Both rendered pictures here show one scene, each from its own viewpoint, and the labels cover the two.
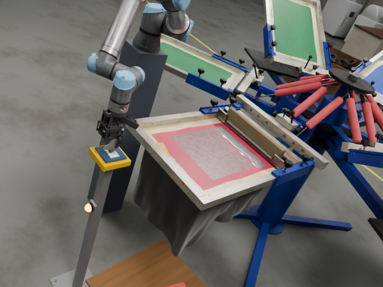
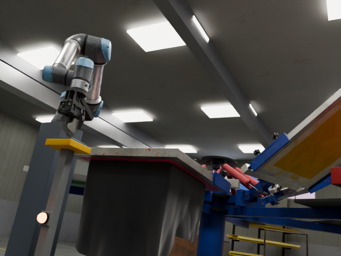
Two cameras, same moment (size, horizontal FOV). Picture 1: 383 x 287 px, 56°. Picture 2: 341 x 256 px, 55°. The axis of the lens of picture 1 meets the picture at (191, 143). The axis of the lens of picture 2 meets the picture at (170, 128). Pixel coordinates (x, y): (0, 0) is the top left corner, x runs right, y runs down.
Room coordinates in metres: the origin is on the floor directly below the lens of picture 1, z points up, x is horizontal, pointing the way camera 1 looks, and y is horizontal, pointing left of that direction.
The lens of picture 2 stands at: (-0.16, 0.17, 0.64)
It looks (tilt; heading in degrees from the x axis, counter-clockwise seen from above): 19 degrees up; 348
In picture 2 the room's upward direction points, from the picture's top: 8 degrees clockwise
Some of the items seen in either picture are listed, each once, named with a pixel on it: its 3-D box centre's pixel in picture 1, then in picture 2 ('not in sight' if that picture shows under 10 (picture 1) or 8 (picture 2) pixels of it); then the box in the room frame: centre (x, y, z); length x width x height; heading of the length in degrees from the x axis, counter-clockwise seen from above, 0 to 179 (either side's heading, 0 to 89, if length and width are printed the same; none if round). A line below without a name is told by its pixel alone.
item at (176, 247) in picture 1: (163, 195); (120, 209); (1.35, 0.03, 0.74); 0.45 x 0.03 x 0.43; 51
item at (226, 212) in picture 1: (224, 210); (182, 219); (1.41, -0.28, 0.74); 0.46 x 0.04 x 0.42; 141
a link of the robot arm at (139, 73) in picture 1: (128, 77); (80, 81); (1.30, 0.32, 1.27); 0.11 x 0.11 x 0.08; 88
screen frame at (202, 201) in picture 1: (221, 147); (157, 172); (1.58, -0.15, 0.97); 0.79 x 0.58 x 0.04; 141
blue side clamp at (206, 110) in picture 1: (219, 111); not in sight; (1.94, -0.08, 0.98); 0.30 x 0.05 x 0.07; 141
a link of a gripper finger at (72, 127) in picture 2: (110, 146); (71, 128); (1.18, 0.30, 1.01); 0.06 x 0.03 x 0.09; 141
